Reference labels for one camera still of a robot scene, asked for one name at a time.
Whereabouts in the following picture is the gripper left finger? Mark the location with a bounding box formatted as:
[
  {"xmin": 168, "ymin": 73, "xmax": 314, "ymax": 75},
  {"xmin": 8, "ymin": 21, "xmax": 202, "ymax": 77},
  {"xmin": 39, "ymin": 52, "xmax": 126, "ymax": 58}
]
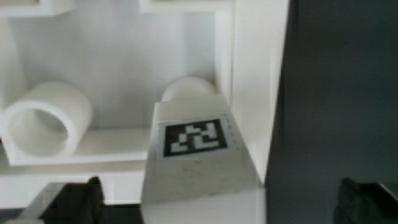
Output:
[{"xmin": 10, "ymin": 177, "xmax": 104, "ymax": 224}]

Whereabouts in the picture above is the white chair leg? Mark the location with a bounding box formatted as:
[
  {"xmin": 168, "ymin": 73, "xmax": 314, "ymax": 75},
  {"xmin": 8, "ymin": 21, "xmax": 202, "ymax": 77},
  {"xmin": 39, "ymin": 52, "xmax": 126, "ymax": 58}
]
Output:
[{"xmin": 140, "ymin": 77, "xmax": 264, "ymax": 224}]

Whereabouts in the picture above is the white U-shaped fence frame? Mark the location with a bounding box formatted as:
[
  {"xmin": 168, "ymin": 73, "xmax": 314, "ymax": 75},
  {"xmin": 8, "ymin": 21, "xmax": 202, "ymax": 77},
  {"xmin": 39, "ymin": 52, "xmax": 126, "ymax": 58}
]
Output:
[{"xmin": 0, "ymin": 0, "xmax": 289, "ymax": 209}]

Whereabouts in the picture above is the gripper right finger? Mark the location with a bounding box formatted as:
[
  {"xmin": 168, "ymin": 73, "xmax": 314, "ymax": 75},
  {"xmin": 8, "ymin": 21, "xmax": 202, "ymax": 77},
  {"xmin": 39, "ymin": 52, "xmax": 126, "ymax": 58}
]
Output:
[{"xmin": 332, "ymin": 178, "xmax": 398, "ymax": 224}]

